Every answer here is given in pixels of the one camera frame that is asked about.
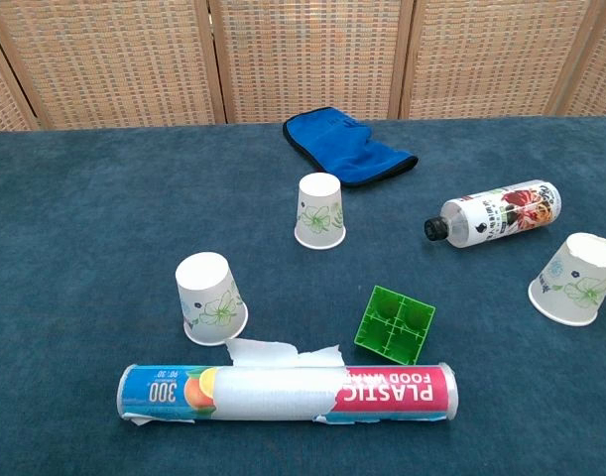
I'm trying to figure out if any white floral paper cup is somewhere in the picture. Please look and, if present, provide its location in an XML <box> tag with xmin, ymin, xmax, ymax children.
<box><xmin>294</xmin><ymin>173</ymin><xmax>347</xmax><ymax>250</ymax></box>
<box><xmin>175</xmin><ymin>251</ymin><xmax>249</xmax><ymax>347</ymax></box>
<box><xmin>527</xmin><ymin>232</ymin><xmax>606</xmax><ymax>327</ymax></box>

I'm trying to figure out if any blue microfibre cloth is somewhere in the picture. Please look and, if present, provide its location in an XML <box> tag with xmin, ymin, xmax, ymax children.
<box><xmin>282</xmin><ymin>106</ymin><xmax>420</xmax><ymax>188</ymax></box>

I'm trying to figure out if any green plastic building block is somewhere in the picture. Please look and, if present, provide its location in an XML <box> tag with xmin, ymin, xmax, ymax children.
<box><xmin>352</xmin><ymin>285</ymin><xmax>437</xmax><ymax>367</ymax></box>

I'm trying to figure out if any plastic food wrap roll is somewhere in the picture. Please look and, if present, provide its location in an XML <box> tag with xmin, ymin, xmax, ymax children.
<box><xmin>116</xmin><ymin>337</ymin><xmax>460</xmax><ymax>427</ymax></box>

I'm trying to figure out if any wicker folding screen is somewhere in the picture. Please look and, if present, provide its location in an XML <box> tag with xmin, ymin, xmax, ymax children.
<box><xmin>0</xmin><ymin>0</ymin><xmax>606</xmax><ymax>133</ymax></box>

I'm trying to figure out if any clear plastic bottle black cap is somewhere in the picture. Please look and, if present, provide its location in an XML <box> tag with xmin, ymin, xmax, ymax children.
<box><xmin>423</xmin><ymin>178</ymin><xmax>563</xmax><ymax>249</ymax></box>

